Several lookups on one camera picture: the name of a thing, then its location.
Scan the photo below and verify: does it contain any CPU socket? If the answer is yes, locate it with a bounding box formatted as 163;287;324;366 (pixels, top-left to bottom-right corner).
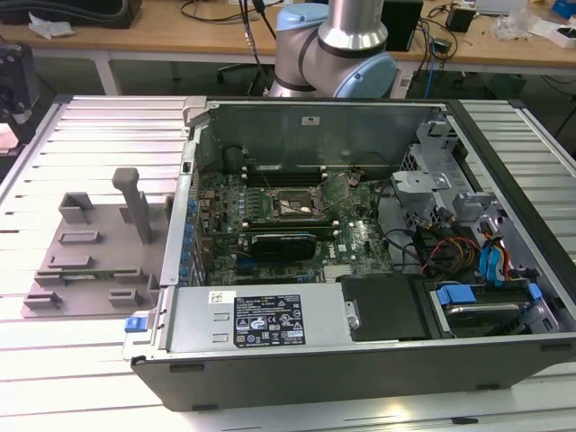
267;186;325;220

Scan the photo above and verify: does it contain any crumpled white wrapping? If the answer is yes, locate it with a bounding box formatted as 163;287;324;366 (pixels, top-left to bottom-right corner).
28;11;76;40

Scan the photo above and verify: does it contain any black equipment case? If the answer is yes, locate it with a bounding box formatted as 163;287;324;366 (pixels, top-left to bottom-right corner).
0;0;143;27

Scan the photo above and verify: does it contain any wooden desk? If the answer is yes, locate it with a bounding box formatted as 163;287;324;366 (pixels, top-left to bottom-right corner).
0;0;576;76

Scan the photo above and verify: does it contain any grey parts rack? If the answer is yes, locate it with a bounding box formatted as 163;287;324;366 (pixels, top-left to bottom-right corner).
22;167;175;319

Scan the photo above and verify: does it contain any green RAM stick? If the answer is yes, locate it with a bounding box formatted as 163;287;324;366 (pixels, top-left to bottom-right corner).
60;268;139;283

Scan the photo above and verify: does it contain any grey power supply unit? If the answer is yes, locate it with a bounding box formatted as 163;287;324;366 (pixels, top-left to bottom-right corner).
166;283;356;355

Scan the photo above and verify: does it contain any black graphics card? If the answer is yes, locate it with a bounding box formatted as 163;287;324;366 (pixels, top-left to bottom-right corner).
248;230;318;262

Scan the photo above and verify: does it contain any silver finned chipset heatsink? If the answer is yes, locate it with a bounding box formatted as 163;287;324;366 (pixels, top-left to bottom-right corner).
323;265;356;283

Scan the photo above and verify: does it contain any green motherboard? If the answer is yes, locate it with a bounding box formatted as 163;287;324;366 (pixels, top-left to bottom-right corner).
195;168;397;287

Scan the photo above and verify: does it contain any tall black box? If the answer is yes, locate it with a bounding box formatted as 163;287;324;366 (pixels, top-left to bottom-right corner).
381;0;425;52

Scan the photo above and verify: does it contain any silver metal drive cage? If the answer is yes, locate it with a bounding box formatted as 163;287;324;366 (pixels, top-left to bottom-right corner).
390;117;469;212

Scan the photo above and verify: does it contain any black and silver PC case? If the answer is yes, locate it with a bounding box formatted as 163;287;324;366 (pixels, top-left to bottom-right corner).
121;96;576;413

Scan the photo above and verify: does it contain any black plastic shroud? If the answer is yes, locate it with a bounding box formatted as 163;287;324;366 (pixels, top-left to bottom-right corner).
337;274;436;343

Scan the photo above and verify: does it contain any small black box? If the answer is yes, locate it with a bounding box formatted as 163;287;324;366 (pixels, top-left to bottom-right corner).
445;6;477;33

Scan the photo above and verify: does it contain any flat grey device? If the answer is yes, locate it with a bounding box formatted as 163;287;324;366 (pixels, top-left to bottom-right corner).
474;0;530;14

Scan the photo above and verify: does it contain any blue disk carrier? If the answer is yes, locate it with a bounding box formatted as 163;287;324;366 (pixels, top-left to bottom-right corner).
434;282;541;338

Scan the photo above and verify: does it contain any clear plastic bag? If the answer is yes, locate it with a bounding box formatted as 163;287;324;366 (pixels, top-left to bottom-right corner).
490;7;539;41

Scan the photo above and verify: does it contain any silver hard disk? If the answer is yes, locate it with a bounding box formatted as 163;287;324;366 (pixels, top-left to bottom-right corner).
447;303;530;338

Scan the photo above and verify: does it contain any white cardboard box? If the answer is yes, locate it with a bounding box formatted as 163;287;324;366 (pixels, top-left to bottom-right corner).
533;17;576;50

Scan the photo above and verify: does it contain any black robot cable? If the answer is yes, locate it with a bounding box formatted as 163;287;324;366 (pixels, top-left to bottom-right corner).
238;0;278;98

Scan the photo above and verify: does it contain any coloured power wire harness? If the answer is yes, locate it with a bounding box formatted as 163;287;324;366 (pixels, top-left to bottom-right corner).
420;233;482;276

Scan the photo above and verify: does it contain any blue flat data cable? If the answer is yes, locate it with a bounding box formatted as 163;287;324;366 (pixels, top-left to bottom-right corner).
478;245;495;284
489;242;509;289

